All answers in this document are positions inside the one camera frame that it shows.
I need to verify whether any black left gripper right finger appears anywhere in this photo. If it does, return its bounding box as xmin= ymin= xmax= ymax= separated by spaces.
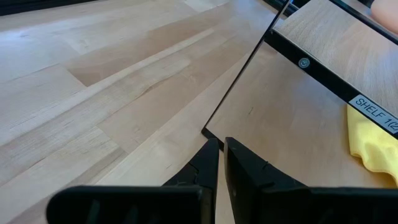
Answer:
xmin=223 ymin=136 xmax=398 ymax=224

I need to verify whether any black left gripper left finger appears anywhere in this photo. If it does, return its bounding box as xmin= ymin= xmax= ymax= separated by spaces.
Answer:
xmin=45 ymin=138 xmax=220 ymax=224

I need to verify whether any black-framed wooden shelf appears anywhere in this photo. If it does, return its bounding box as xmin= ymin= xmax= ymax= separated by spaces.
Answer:
xmin=201 ymin=0 xmax=398 ymax=190

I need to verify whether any white shelf label sticker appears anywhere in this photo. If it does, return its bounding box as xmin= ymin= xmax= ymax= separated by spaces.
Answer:
xmin=348 ymin=94 xmax=398 ymax=135

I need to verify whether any yellow cloth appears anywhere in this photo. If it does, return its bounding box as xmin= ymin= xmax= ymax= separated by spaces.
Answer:
xmin=346 ymin=104 xmax=398 ymax=187

